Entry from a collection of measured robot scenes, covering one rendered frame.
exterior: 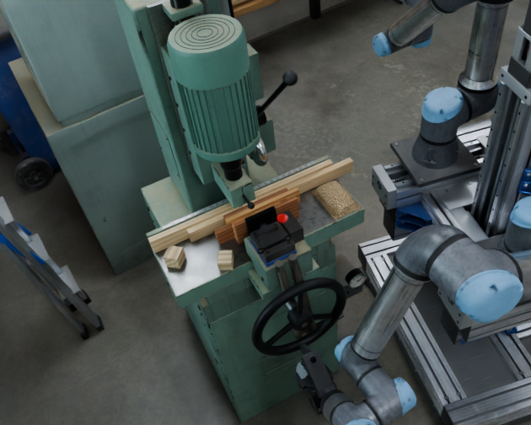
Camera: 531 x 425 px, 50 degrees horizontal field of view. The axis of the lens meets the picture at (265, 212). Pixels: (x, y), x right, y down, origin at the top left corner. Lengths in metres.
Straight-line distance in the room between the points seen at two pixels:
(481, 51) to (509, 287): 0.88
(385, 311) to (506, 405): 0.94
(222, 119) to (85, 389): 1.55
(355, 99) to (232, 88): 2.35
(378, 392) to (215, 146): 0.69
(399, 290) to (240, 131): 0.52
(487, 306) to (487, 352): 1.12
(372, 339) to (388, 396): 0.13
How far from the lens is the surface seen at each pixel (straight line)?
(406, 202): 1.99
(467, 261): 1.15
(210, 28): 1.33
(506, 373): 2.23
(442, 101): 1.84
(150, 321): 2.64
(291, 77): 1.30
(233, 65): 1.27
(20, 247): 2.23
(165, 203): 1.93
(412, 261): 1.21
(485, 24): 1.79
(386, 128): 3.38
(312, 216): 1.66
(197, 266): 1.59
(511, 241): 1.60
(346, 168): 1.77
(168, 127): 1.62
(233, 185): 1.54
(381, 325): 1.33
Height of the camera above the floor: 2.13
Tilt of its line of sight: 47 degrees down
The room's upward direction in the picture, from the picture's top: 9 degrees counter-clockwise
